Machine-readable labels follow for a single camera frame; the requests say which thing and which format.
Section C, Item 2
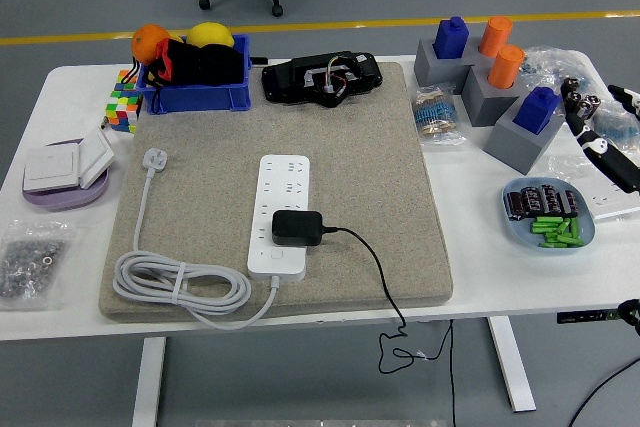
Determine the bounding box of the white wall socket panel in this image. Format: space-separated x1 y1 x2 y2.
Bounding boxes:
574 179 640 221

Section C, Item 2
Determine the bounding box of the white power strip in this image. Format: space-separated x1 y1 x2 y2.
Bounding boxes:
246 154 311 282

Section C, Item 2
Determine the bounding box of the blue square block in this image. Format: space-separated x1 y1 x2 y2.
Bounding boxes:
432 15 470 60
512 85 562 136

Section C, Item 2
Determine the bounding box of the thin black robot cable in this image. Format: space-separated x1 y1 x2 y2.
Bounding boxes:
568 356 640 427

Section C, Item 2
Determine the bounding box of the orange fruit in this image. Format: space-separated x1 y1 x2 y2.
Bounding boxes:
130 23 172 64

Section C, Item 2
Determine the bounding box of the plastic bag of resistors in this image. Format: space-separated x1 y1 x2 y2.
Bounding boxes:
410 82 469 147

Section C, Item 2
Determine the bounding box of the black drawstring bag red trim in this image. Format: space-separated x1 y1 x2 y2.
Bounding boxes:
119 37 246 116

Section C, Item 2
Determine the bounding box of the white square wall switch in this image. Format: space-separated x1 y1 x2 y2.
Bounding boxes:
22 142 82 193

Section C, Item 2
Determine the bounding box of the black open electronic device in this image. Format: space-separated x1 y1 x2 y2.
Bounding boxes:
260 50 385 109

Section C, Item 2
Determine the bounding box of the grey block holder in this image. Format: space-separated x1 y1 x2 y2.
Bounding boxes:
413 38 476 88
483 94 566 176
460 54 529 127

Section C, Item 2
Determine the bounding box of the white power strip cable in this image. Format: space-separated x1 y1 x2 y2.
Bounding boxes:
112 146 279 332

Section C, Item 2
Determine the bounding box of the grey-brown mat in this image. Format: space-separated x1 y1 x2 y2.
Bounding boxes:
98 61 455 323

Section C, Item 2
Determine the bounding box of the white table leg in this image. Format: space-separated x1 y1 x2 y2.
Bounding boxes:
130 336 167 427
487 316 537 413

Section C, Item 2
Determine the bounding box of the purple oval tray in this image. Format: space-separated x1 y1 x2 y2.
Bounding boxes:
21 138 110 213

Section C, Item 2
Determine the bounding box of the orange cylinder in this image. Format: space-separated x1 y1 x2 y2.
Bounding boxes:
487 44 526 91
478 15 515 58

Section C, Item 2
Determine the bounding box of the black table control panel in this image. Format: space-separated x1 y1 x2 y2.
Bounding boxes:
557 309 624 324

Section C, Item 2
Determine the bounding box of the white tilted wall switch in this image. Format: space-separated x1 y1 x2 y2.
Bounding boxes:
77 126 117 191

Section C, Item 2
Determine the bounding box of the plastic bag of metal nuts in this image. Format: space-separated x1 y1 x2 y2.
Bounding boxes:
0 219 76 311

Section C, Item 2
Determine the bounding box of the small colourful puzzle cube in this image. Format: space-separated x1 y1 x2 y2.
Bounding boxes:
114 68 140 93

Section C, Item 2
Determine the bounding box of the clear bag of blue parts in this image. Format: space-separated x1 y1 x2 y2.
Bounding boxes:
592 99 640 153
519 45 596 93

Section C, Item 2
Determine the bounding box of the thin black plug cord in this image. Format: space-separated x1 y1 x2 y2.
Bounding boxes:
319 224 457 427

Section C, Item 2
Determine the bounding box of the blue plastic bin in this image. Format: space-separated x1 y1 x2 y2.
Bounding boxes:
135 34 253 114

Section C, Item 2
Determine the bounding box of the clear plastic bag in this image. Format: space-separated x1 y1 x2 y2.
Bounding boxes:
547 151 640 223

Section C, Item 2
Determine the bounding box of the loose black capacitor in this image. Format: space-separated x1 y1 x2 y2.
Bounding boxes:
574 93 602 128
563 91 584 121
559 75 584 101

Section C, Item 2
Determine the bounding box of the robot right hand white shell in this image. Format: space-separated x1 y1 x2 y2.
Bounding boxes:
566 84 640 197

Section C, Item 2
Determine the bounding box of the yellow fruit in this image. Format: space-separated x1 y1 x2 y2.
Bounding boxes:
185 21 236 49

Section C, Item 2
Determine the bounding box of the black plug adapter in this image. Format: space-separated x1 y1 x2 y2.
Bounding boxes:
271 209 325 247

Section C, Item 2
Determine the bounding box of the light blue plate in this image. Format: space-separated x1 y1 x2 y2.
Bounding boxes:
502 175 597 256

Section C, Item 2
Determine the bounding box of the large colourful puzzle cube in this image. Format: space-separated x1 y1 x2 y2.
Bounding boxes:
104 88 144 134

